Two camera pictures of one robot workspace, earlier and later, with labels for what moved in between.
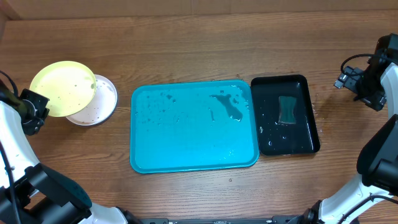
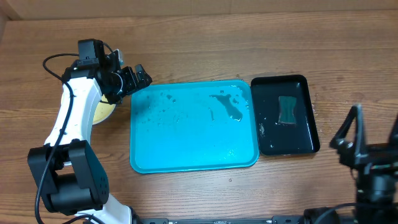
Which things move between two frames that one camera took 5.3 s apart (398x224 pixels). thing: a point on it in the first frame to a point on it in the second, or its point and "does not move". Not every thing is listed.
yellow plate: [69, 86] to [103, 109]
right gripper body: [369, 87] to [375, 153]
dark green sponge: [287, 109] does not move
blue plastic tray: [191, 126] does not move
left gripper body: [35, 105] to [122, 84]
